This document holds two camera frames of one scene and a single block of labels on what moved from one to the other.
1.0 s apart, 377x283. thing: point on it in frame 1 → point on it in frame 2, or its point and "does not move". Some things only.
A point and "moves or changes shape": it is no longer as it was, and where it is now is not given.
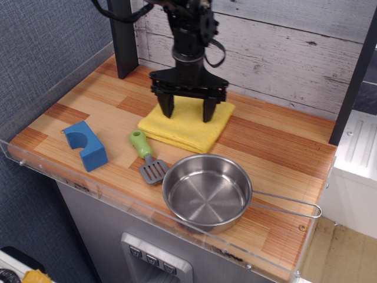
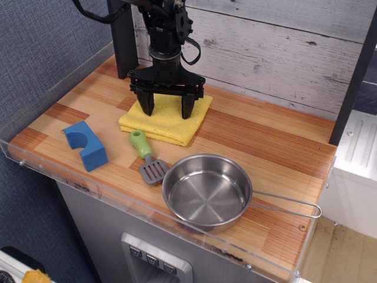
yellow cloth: (185, 127) moves or changes shape
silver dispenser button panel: (146, 264) does not move
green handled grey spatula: (153, 170) does not move
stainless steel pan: (210, 193) does not move
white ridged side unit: (350, 198) does not move
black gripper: (189, 77) → (166, 75)
